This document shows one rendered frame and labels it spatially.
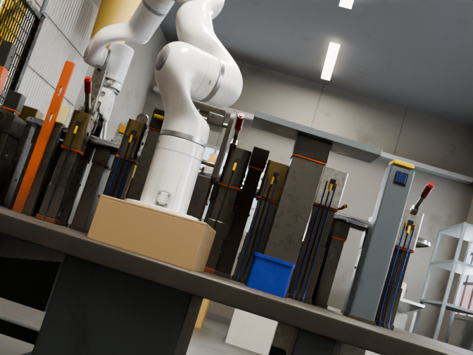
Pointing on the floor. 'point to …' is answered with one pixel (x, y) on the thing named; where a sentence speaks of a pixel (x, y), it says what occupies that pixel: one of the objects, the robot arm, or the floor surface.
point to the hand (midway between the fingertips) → (92, 132)
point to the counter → (251, 332)
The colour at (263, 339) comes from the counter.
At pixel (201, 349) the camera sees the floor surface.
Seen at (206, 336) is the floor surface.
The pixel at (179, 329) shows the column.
